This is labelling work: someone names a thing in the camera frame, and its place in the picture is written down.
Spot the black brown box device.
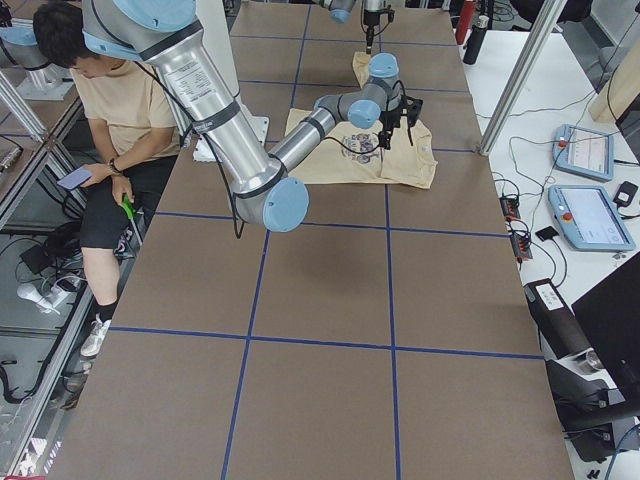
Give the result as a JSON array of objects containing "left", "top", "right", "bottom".
[{"left": 523, "top": 279, "right": 591, "bottom": 358}]

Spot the black monitor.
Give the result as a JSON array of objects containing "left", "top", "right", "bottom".
[{"left": 572, "top": 255, "right": 639, "bottom": 400}]

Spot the black water bottle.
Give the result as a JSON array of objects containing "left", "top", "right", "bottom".
[{"left": 462, "top": 15, "right": 490, "bottom": 65}]

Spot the near blue teach pendant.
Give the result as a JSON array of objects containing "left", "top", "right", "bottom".
[{"left": 547, "top": 185, "right": 636, "bottom": 252}]

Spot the blue teach pendant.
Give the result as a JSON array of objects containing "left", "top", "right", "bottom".
[
  {"left": 552, "top": 124, "right": 614, "bottom": 182},
  {"left": 547, "top": 185, "right": 636, "bottom": 252}
]

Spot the person in beige shirt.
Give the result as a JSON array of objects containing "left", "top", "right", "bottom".
[{"left": 33, "top": 1, "right": 180, "bottom": 358}]

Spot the far blue teach pendant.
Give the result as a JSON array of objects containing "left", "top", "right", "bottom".
[{"left": 552, "top": 124, "right": 614, "bottom": 182}]

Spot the aluminium frame post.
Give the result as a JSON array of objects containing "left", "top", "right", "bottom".
[{"left": 478, "top": 0, "right": 566, "bottom": 156}]

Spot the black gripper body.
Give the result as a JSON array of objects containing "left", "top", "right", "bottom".
[
  {"left": 363, "top": 24, "right": 377, "bottom": 48},
  {"left": 382, "top": 94, "right": 423, "bottom": 131}
]

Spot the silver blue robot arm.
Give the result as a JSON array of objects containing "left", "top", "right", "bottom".
[
  {"left": 313, "top": 0, "right": 395, "bottom": 55},
  {"left": 82, "top": 1, "right": 422, "bottom": 232}
]

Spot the cream long-sleeve graphic shirt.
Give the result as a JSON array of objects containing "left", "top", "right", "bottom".
[{"left": 276, "top": 52, "right": 437, "bottom": 189}]

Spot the purple smartphone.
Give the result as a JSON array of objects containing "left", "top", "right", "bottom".
[{"left": 56, "top": 166, "right": 92, "bottom": 191}]

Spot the red cylinder bottle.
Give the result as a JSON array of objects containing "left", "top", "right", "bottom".
[{"left": 455, "top": 0, "right": 476, "bottom": 45}]

